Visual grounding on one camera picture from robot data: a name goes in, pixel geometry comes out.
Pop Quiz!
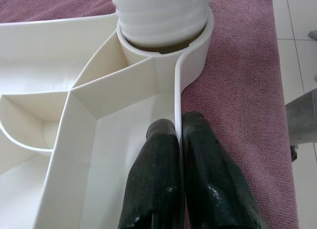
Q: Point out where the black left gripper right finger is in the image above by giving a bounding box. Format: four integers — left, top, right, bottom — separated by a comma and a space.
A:
178, 112, 269, 229

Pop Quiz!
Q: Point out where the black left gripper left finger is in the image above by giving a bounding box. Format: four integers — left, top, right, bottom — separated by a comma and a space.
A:
118, 118, 185, 229

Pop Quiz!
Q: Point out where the white plastic children table top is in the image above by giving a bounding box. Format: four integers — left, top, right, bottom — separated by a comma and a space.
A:
0, 9, 215, 229

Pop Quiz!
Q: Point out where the white plastic table leg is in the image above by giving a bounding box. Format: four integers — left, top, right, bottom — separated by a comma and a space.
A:
111, 0, 210, 48

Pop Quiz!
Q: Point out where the mauve cloth with white stripes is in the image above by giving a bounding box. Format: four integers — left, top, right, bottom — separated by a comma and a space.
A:
0, 0, 298, 229

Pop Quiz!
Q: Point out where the grey robot left foot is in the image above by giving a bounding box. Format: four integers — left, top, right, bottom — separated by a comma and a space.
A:
284, 87, 317, 163

